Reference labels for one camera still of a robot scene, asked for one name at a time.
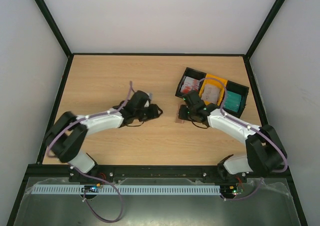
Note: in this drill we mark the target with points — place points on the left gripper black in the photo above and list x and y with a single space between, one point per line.
155 116

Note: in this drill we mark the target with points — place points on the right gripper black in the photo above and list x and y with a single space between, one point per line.
184 113

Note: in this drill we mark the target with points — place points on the brown leather card holder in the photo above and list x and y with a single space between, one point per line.
179 115

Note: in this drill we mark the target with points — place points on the white pink card stack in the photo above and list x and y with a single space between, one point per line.
210 93

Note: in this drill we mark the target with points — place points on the yellow plastic bin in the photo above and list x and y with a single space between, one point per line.
221 83

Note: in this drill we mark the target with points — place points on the black bin with red cards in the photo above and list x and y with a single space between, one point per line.
191 73

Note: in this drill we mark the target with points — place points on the black bin with teal cards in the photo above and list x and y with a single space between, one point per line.
238 88

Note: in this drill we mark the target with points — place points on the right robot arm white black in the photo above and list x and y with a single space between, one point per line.
264 151

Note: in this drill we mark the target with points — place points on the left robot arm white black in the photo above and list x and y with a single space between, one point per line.
67 135

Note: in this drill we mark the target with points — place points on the red white card stack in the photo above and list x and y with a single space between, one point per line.
188 84

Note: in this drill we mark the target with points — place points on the teal card stack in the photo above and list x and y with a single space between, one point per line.
234 102

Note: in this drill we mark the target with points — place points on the right controller board with leds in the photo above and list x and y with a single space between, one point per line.
231 190

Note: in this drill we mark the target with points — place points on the controller board with leds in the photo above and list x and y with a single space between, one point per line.
93 188
231 190

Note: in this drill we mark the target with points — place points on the left controller board with leds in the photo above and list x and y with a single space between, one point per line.
93 188

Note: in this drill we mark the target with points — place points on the black aluminium frame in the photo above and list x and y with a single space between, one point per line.
33 169

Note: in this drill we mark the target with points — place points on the light blue slotted cable duct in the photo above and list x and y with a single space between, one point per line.
197 190

